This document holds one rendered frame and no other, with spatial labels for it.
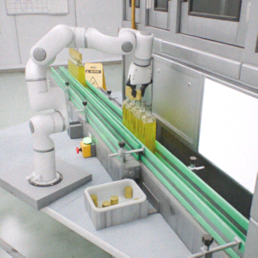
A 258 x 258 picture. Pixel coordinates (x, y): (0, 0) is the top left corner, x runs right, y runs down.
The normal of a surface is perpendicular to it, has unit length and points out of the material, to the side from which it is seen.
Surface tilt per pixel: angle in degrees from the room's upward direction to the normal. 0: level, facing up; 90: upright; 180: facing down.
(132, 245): 0
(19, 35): 90
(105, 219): 90
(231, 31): 90
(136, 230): 0
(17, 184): 3
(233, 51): 90
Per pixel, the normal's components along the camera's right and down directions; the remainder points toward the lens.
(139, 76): 0.31, 0.62
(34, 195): 0.04, -0.93
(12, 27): 0.37, 0.37
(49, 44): 0.03, 0.18
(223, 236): -0.93, 0.15
